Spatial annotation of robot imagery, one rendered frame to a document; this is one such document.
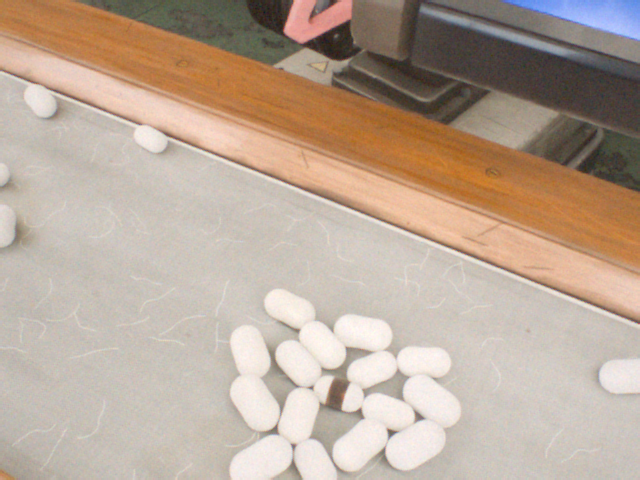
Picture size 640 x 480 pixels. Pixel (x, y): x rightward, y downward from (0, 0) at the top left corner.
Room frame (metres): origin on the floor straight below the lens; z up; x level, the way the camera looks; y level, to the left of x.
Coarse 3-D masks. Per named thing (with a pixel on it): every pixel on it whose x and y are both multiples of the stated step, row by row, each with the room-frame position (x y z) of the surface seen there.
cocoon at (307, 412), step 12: (288, 396) 0.23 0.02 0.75; (300, 396) 0.22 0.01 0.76; (312, 396) 0.23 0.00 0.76; (288, 408) 0.22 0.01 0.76; (300, 408) 0.22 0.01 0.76; (312, 408) 0.22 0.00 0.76; (288, 420) 0.21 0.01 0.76; (300, 420) 0.21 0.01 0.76; (312, 420) 0.21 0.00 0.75; (288, 432) 0.20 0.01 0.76; (300, 432) 0.20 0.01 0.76
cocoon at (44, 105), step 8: (32, 88) 0.52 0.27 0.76; (40, 88) 0.52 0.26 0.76; (24, 96) 0.52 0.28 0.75; (32, 96) 0.51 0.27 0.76; (40, 96) 0.51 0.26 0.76; (48, 96) 0.51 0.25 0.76; (32, 104) 0.51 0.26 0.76; (40, 104) 0.50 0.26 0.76; (48, 104) 0.51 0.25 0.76; (56, 104) 0.51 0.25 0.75; (40, 112) 0.50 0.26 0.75; (48, 112) 0.50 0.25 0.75
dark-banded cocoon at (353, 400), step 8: (328, 376) 0.24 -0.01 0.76; (320, 384) 0.24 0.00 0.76; (328, 384) 0.24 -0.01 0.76; (352, 384) 0.24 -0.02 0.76; (320, 392) 0.23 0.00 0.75; (352, 392) 0.23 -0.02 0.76; (360, 392) 0.23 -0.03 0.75; (320, 400) 0.23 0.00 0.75; (344, 400) 0.23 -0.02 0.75; (352, 400) 0.23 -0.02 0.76; (360, 400) 0.23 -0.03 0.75; (344, 408) 0.22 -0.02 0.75; (352, 408) 0.22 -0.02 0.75
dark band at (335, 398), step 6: (336, 378) 0.24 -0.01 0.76; (330, 384) 0.24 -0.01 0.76; (336, 384) 0.24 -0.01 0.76; (342, 384) 0.24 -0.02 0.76; (348, 384) 0.24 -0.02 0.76; (330, 390) 0.23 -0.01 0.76; (336, 390) 0.23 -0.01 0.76; (342, 390) 0.23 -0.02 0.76; (330, 396) 0.23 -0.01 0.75; (336, 396) 0.23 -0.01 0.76; (342, 396) 0.23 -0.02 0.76; (330, 402) 0.23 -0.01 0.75; (336, 402) 0.23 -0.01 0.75; (342, 402) 0.23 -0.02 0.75; (336, 408) 0.23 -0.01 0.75
